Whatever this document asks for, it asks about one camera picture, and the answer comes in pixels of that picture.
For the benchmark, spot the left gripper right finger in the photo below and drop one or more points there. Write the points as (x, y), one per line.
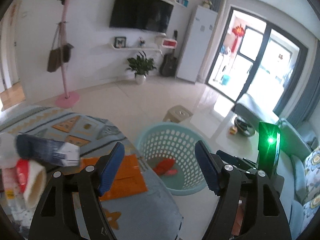
(249, 206)

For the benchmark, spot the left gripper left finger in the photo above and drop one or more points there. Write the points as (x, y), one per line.
(55, 216)

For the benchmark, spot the navy white milk carton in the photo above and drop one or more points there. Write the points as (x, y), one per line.
(57, 153)

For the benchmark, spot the orange snack wrapper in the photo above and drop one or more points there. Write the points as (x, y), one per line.
(128, 181)

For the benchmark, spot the red trash in basket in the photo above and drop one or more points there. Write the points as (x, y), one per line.
(165, 168)

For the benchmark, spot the grey green sofa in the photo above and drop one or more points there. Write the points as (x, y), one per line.
(293, 152)

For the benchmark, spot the pink snack package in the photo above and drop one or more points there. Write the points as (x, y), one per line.
(12, 192)

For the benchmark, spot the red white paper cup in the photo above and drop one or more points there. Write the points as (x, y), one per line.
(32, 179)

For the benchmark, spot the floral cushion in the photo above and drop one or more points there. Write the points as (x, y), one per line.
(311, 201)

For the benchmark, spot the grey blue curtain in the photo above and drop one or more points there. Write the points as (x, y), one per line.
(301, 98)

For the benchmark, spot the sliding glass door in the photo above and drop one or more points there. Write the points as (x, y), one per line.
(262, 64)

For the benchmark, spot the beige plastic stool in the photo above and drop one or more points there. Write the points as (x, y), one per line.
(177, 114)

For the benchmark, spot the teal plastic laundry basket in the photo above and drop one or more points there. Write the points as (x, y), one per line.
(168, 140)

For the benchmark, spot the red chinese knot decoration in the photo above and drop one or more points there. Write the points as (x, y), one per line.
(238, 31)

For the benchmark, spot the white tall cabinet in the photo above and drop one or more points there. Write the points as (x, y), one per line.
(196, 42)

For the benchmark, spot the pink coat rack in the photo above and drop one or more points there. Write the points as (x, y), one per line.
(67, 99)

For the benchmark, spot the black guitar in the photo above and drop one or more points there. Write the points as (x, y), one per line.
(169, 64)

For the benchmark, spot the potted green plant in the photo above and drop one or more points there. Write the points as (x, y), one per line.
(141, 65)

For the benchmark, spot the brown tote bag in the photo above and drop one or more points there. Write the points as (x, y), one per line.
(54, 60)

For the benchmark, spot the small black bag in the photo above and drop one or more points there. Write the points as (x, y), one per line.
(66, 52)

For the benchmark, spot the red white wall box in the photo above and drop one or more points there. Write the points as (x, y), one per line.
(169, 43)

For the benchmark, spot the white wall shelf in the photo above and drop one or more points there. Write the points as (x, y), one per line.
(156, 50)

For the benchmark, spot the butterfly picture frame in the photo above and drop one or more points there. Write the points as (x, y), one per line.
(120, 42)

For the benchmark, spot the wall mounted black television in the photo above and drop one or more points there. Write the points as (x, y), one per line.
(149, 15)

